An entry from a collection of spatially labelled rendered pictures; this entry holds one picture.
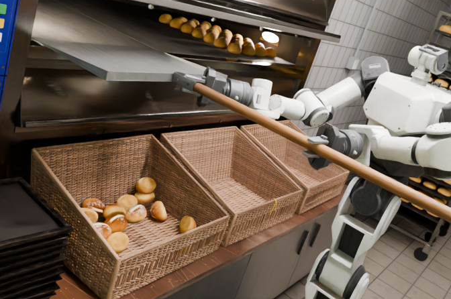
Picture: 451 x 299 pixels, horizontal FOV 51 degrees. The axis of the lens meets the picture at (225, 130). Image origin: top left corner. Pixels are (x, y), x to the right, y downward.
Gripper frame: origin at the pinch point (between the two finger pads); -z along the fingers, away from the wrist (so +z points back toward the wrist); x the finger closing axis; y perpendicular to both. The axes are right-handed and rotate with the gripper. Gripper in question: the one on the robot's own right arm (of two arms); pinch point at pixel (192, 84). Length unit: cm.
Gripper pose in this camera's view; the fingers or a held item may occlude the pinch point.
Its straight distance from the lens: 145.8
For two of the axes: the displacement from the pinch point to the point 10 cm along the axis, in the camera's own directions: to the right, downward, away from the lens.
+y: 2.8, 3.8, -8.8
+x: 2.9, -9.1, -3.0
